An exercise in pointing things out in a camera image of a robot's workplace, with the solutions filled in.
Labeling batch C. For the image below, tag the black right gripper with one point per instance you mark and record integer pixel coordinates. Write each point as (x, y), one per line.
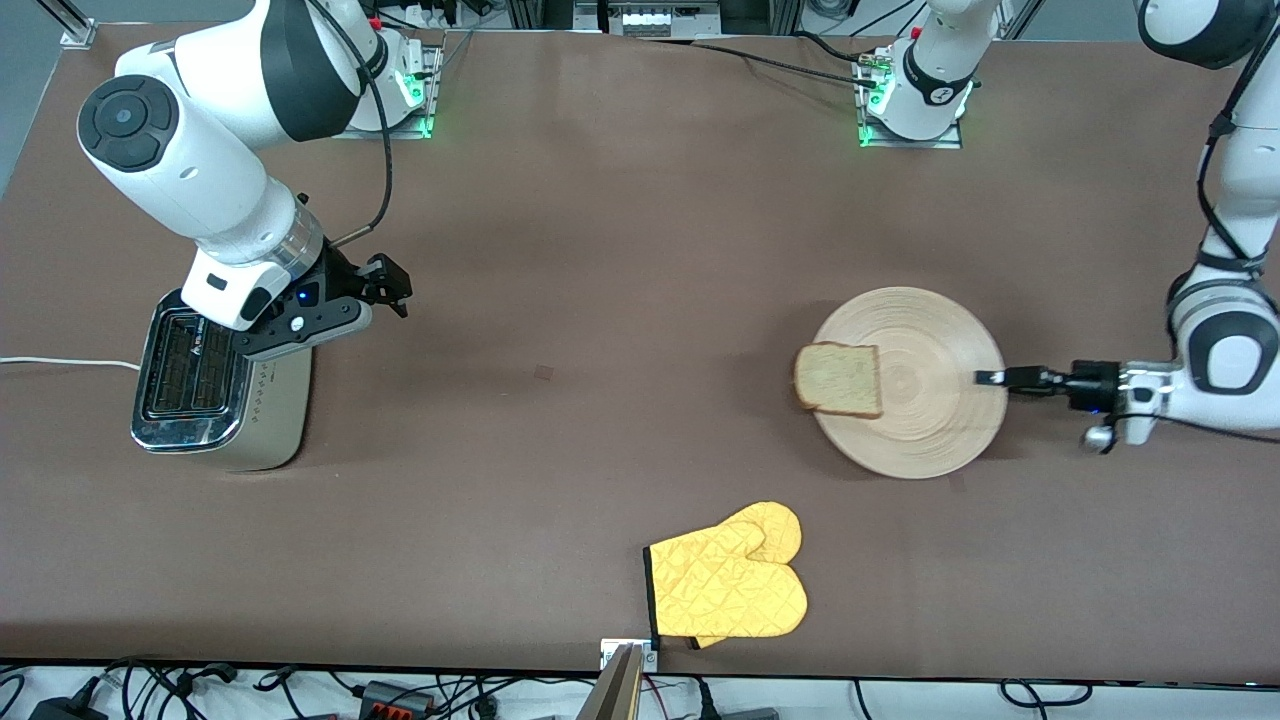
(341, 279)

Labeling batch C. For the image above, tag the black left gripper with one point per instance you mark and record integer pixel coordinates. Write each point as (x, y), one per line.
(1092, 383)

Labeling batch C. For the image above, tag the white round plate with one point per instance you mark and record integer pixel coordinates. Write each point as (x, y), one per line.
(930, 400)

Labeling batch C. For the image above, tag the bread slice with brown crust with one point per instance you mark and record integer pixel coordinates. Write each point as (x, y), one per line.
(840, 380)

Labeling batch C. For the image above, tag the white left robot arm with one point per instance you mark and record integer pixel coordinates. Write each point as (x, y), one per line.
(1240, 170)

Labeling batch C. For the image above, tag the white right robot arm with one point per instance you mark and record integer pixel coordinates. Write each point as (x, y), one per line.
(200, 180)

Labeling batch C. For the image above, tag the silver two-slot toaster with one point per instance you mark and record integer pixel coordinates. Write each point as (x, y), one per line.
(270, 420)

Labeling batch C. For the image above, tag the yellow quilted oven mitt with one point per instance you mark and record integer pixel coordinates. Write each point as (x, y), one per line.
(725, 590)
(785, 525)

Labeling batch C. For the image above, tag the white terminal block device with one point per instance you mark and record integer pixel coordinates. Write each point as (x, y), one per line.
(655, 18)

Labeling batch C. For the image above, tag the black box with orange connectors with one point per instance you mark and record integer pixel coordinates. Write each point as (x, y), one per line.
(395, 698)

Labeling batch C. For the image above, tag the wooden strip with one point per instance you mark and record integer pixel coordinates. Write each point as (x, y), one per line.
(612, 695)

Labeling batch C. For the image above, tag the black power adapter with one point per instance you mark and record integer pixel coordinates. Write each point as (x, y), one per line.
(65, 708)

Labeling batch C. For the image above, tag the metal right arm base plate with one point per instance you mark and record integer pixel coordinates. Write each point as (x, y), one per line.
(425, 110)

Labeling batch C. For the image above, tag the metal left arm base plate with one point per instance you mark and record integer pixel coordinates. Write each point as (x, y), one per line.
(950, 140)

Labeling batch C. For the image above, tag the aluminium corner bracket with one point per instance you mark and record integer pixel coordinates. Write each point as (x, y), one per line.
(78, 28)

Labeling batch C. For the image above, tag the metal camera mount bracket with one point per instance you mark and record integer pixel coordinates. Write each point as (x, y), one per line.
(612, 650)

